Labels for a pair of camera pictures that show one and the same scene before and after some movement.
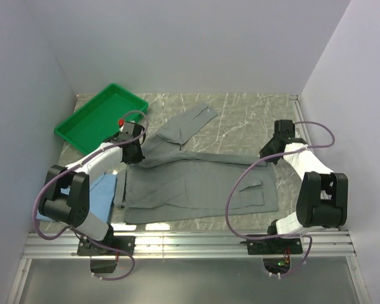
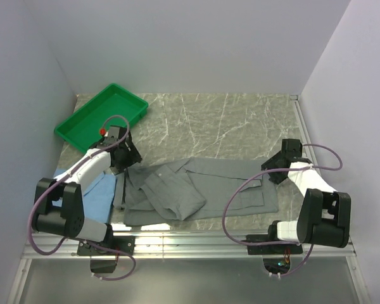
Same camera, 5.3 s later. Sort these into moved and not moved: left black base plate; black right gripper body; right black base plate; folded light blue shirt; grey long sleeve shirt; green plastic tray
Moved: black right gripper body; grey long sleeve shirt
Not moved: left black base plate; green plastic tray; folded light blue shirt; right black base plate
